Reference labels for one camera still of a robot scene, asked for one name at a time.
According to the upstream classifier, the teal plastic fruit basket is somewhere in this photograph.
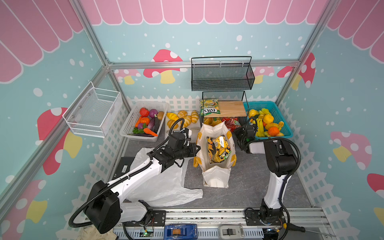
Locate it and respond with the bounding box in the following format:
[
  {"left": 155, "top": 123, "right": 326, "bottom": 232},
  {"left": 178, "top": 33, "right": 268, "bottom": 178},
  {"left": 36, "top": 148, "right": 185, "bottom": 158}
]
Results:
[{"left": 244, "top": 102, "right": 293, "bottom": 140}]

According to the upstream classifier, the cream canvas tote bag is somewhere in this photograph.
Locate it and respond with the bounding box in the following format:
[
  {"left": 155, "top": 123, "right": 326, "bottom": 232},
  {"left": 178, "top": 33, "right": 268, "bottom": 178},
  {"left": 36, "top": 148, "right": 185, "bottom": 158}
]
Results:
[{"left": 194, "top": 123, "right": 237, "bottom": 188}]

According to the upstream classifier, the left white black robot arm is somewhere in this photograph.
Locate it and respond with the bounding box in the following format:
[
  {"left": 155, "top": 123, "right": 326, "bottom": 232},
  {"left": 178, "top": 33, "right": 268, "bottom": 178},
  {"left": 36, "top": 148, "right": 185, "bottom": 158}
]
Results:
[{"left": 68, "top": 119, "right": 201, "bottom": 234}]

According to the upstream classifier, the toy bread roll middle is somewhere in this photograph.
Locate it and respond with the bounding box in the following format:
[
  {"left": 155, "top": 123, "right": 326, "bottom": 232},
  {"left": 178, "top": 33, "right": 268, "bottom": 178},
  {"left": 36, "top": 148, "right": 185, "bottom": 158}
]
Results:
[{"left": 177, "top": 110, "right": 188, "bottom": 118}]

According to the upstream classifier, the toy croissant back left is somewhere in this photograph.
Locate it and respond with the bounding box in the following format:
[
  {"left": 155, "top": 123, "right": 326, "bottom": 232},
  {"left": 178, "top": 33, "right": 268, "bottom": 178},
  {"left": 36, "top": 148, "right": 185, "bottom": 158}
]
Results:
[{"left": 167, "top": 113, "right": 179, "bottom": 121}]

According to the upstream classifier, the green Fox's candy bag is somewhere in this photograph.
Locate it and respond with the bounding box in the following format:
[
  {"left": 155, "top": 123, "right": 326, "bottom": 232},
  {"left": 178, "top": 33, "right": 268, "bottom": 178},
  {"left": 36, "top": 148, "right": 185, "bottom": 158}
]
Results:
[{"left": 200, "top": 99, "right": 221, "bottom": 116}]

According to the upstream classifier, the white plastic grocery bag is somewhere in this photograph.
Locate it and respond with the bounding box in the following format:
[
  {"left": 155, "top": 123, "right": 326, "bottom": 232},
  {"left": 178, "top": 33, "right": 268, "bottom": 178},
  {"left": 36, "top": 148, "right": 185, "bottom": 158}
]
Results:
[{"left": 126, "top": 159, "right": 203, "bottom": 207}]

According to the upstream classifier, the black wire wooden shelf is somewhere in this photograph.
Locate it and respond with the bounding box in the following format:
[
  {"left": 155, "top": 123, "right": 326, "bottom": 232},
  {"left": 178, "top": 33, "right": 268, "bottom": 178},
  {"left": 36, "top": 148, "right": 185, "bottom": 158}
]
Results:
[{"left": 200, "top": 91, "right": 249, "bottom": 127}]

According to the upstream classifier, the grey device on rail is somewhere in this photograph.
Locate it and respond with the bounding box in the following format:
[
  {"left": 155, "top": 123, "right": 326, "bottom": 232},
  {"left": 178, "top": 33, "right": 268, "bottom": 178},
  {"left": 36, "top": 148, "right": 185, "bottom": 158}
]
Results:
[{"left": 219, "top": 224, "right": 245, "bottom": 240}]

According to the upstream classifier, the toy bread right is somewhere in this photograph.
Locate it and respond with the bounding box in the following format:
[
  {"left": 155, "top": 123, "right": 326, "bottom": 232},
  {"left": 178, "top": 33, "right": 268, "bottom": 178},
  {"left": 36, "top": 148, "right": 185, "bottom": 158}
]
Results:
[{"left": 191, "top": 110, "right": 199, "bottom": 124}]

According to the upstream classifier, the blue device on rail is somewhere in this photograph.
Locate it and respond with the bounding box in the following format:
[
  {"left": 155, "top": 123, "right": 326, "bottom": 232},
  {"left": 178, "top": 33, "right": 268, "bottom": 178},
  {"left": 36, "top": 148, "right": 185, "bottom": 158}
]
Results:
[{"left": 164, "top": 224, "right": 198, "bottom": 240}]

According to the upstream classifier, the toy orange fruit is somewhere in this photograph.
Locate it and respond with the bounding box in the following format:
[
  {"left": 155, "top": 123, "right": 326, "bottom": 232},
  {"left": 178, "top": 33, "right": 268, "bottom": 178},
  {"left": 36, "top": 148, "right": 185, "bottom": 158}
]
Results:
[{"left": 268, "top": 126, "right": 280, "bottom": 137}]

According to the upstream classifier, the white cutting board tray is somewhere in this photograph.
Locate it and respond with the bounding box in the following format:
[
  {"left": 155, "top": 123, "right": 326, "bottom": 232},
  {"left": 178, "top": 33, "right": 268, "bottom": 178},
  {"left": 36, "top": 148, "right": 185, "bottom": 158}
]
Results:
[{"left": 164, "top": 111, "right": 205, "bottom": 151}]

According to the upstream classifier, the orange toy carrot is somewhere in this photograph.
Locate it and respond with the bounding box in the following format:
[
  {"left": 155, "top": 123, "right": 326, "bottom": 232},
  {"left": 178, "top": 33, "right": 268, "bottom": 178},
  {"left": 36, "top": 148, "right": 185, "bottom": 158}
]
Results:
[{"left": 143, "top": 128, "right": 158, "bottom": 137}]

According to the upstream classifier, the orange toy pumpkin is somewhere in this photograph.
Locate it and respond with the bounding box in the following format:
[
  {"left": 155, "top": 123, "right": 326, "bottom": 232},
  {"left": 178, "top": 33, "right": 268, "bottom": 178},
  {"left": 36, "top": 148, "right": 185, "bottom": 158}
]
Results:
[{"left": 140, "top": 117, "right": 151, "bottom": 126}]

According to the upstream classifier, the green toy leaf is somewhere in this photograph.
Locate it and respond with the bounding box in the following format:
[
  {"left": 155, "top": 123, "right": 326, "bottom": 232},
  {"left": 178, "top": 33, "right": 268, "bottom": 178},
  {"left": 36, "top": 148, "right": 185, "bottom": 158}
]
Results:
[{"left": 133, "top": 128, "right": 145, "bottom": 135}]

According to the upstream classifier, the white wire wall basket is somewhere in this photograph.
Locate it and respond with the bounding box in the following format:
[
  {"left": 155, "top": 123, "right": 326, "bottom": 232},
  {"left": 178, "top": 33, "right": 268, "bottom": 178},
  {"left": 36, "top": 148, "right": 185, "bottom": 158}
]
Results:
[{"left": 63, "top": 82, "right": 123, "bottom": 138}]

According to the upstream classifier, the white plastic vegetable basket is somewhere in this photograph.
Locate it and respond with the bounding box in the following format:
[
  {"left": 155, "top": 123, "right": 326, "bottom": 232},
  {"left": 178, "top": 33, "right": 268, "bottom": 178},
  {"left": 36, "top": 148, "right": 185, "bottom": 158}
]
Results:
[{"left": 120, "top": 101, "right": 170, "bottom": 142}]

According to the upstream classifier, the brown toy potato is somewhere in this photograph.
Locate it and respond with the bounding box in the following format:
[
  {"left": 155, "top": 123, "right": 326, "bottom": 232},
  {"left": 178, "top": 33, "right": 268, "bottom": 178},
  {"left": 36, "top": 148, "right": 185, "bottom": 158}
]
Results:
[{"left": 157, "top": 111, "right": 164, "bottom": 121}]

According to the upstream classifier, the yellow black snack bag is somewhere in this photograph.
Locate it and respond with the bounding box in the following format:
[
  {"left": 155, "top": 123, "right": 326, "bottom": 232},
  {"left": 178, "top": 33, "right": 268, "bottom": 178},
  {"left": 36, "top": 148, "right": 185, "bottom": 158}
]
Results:
[{"left": 206, "top": 135, "right": 232, "bottom": 164}]

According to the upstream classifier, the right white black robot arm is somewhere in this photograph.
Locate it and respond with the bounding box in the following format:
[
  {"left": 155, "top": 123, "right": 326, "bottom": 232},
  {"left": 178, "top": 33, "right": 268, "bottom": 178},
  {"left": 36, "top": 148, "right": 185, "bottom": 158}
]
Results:
[{"left": 234, "top": 117, "right": 301, "bottom": 226}]

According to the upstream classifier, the yellow snack packet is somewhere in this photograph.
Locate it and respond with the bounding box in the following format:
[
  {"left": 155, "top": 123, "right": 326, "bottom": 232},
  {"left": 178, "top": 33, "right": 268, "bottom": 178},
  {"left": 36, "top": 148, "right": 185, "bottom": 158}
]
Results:
[{"left": 203, "top": 118, "right": 222, "bottom": 127}]

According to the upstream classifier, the purple toy eggplant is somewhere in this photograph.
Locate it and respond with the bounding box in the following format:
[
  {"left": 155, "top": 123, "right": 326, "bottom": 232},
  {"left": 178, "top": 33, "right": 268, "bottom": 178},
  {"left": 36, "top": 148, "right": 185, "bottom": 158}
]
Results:
[{"left": 147, "top": 118, "right": 157, "bottom": 130}]

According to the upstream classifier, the toy banana bunch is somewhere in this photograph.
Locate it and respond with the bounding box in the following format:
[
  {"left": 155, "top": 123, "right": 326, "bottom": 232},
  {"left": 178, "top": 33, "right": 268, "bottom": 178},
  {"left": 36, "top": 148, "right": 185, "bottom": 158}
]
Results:
[{"left": 256, "top": 118, "right": 265, "bottom": 138}]

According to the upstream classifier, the toy striped bread loaf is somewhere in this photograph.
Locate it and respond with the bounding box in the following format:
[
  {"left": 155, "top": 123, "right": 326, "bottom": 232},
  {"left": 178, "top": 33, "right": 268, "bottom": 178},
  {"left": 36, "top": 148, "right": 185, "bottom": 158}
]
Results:
[{"left": 181, "top": 116, "right": 192, "bottom": 129}]

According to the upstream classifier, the black box on table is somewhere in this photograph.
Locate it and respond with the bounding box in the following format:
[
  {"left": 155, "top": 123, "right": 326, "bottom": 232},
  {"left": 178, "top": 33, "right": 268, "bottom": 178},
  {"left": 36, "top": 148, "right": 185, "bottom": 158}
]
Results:
[{"left": 112, "top": 157, "right": 135, "bottom": 180}]

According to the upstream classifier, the toy yellow lemon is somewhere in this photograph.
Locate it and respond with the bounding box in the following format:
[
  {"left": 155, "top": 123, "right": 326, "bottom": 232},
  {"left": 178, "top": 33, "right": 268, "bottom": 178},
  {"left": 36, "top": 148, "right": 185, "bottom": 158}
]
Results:
[{"left": 263, "top": 114, "right": 274, "bottom": 125}]

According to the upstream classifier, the black mesh wall basket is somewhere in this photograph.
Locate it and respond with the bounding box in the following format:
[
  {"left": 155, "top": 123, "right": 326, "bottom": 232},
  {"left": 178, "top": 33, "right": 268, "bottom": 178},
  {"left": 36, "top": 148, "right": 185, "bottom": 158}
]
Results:
[{"left": 191, "top": 56, "right": 255, "bottom": 92}]

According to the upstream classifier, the beige cloth rag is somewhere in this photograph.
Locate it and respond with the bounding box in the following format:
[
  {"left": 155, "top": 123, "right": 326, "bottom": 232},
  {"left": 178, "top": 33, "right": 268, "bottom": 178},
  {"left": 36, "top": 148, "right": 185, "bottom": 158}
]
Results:
[{"left": 77, "top": 226, "right": 119, "bottom": 240}]

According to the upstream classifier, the red toy tomato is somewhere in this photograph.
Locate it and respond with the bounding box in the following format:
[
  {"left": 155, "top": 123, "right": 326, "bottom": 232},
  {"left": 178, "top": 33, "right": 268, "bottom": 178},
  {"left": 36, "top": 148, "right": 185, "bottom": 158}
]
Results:
[{"left": 140, "top": 108, "right": 150, "bottom": 117}]

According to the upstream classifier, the toy croissant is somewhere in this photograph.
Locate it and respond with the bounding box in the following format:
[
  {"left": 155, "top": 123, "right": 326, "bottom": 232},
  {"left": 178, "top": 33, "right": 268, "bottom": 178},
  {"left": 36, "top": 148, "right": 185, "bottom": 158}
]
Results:
[
  {"left": 167, "top": 120, "right": 179, "bottom": 129},
  {"left": 167, "top": 113, "right": 179, "bottom": 121}
]

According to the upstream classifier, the toy croissant front left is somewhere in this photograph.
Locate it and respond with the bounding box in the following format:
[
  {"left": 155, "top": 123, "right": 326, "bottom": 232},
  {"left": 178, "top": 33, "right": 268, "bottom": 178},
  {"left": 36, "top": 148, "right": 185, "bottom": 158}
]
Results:
[{"left": 167, "top": 120, "right": 179, "bottom": 129}]

